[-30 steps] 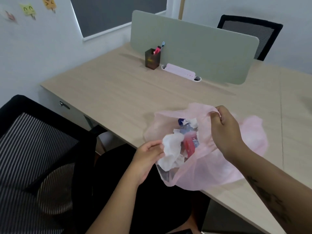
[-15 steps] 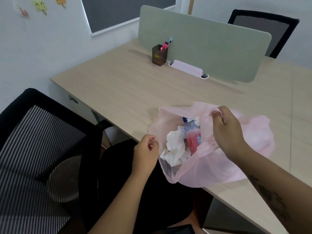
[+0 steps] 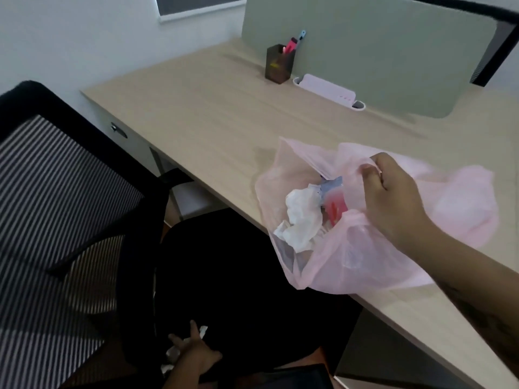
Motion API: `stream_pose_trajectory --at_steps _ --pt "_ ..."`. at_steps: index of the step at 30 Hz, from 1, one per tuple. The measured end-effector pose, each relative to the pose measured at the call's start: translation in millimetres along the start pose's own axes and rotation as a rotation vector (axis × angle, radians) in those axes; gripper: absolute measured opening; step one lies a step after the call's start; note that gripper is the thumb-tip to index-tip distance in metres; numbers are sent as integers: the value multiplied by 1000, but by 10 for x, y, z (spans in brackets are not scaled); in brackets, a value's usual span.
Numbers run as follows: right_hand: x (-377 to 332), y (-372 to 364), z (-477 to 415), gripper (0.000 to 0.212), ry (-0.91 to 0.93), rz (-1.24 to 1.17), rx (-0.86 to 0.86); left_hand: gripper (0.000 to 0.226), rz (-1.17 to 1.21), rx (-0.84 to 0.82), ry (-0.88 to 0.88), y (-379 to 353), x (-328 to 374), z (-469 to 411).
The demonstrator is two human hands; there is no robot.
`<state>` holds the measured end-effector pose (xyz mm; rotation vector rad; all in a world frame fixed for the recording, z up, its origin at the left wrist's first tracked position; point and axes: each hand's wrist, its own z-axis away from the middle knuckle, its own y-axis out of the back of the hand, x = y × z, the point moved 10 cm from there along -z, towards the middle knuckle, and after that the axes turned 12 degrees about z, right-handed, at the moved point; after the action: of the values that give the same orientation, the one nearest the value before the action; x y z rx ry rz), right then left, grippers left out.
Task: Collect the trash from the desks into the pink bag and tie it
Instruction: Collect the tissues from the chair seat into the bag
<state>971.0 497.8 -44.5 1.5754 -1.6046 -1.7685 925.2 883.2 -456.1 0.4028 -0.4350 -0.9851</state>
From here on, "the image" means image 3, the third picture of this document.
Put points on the person's right hand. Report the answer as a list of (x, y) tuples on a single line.
[(395, 202)]

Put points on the person's left hand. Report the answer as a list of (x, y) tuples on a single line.
[(198, 354)]

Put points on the person's right thumb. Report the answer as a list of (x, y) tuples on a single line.
[(371, 184)]

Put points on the person's left fingers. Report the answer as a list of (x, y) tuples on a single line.
[(195, 330)]

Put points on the small white tissue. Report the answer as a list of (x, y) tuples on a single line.
[(173, 353)]

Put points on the pink plastic bag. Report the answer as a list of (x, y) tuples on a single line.
[(365, 255)]

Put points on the person's right forearm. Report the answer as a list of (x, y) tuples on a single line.
[(470, 275)]

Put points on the person's left forearm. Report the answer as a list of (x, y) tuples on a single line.
[(180, 380)]

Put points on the grey blue wrapper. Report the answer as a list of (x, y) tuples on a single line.
[(331, 185)]

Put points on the red plastic wrapper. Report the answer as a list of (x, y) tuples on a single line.
[(336, 208)]

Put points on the crumpled white tissue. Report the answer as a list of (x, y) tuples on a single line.
[(302, 216)]

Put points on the white power strip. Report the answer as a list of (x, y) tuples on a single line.
[(326, 89)]

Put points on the black tablet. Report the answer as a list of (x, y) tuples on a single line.
[(290, 378)]

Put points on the grey green desk divider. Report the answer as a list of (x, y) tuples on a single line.
[(373, 48)]

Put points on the brown translucent pen holder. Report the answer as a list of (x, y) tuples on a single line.
[(279, 64)]

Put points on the pink highlighter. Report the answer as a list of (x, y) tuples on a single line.
[(290, 45)]

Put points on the black mesh office chair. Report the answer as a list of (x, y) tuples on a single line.
[(73, 222)]

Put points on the desk drawer unit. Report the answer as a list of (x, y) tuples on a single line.
[(162, 166)]

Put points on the metal drawer lock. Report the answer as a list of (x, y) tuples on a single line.
[(118, 130)]

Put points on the window blind with white frame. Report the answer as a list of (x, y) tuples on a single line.
[(194, 6)]

